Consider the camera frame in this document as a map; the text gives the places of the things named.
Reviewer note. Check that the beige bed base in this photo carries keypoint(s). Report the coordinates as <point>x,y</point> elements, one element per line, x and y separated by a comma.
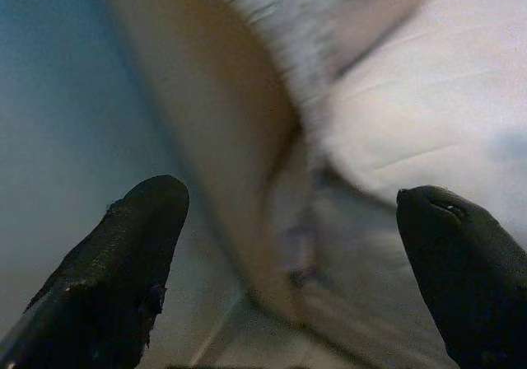
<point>206,97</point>

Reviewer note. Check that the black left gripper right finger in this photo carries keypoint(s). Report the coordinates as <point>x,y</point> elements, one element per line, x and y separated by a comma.
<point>473,286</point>

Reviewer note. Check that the large damask printed pillow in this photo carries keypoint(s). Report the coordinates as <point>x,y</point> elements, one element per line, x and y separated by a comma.
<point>309,27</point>

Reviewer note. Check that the white quilted mattress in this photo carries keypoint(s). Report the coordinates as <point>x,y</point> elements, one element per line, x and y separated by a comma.
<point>432,97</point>

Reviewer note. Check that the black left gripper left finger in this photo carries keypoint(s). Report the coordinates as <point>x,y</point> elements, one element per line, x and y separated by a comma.
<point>107,286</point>

